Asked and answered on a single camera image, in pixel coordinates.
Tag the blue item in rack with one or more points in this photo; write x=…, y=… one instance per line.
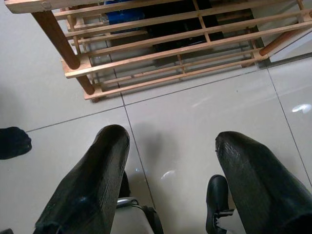
x=122, y=17

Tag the black robot foot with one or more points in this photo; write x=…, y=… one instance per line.
x=216, y=195

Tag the white cabinet panel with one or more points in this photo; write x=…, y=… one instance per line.
x=292, y=46

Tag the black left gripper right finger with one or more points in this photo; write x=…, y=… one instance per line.
x=258, y=180

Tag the grey and black robot leg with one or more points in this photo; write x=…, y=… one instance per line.
x=136, y=217

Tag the wooden slatted shoe rack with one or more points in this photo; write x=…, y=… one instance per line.
x=136, y=58

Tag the black sock foot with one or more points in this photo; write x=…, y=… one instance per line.
x=13, y=143

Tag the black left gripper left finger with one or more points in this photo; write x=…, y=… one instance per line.
x=97, y=175

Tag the black shoes in rack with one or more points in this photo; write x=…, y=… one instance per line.
x=180, y=26

